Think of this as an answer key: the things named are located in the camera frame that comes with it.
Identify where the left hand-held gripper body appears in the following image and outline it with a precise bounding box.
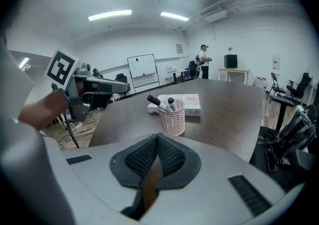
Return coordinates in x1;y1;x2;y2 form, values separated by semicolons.
45;48;92;126

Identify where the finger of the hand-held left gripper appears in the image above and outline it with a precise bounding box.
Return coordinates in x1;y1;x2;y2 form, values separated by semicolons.
83;77;131;95

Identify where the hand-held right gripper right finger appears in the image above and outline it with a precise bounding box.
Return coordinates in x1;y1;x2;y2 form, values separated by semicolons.
155;133;202;192

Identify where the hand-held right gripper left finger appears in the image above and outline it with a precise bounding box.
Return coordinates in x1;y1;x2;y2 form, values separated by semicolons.
109;133;159;221

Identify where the black capped white marker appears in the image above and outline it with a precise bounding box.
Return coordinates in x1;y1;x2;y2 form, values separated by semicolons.
167;97;177;112
147;94;168;111

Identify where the pink mesh pen holder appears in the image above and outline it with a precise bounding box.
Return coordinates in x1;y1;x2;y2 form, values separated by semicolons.
158;99;186;136

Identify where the person's left forearm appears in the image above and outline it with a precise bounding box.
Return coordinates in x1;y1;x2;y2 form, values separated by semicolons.
18;88;69;130

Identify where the whiteboard on wheeled stand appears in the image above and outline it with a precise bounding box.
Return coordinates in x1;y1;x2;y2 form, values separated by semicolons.
127;53;161;93

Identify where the white printed flat box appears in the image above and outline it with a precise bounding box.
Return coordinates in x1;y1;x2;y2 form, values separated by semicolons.
147;93;201;116

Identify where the small white desk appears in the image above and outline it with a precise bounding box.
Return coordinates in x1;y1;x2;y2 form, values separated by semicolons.
166;69;188;85

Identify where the ceiling light strip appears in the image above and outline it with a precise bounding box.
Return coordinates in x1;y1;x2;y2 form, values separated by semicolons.
159;11;190;22
88;9;133;22

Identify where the person's grey clothing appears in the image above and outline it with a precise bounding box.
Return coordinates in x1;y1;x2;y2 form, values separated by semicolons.
0;32;77;225

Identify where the white wooden side table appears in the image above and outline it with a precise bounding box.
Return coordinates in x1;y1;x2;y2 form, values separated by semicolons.
217;67;250;85

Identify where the group of water bottles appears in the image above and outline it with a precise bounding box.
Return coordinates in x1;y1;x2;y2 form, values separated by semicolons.
253;75;269;91

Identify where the black cabinet box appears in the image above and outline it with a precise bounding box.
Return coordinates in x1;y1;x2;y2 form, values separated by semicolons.
223;54;238;69

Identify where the black folding chair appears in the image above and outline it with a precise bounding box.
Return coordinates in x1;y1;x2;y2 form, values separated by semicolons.
267;72;287;98

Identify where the ceiling air conditioner unit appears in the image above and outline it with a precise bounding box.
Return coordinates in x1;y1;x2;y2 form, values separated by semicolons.
202;9;228;23

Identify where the white wall poster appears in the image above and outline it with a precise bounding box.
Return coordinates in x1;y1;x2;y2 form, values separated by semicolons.
272;54;281;71

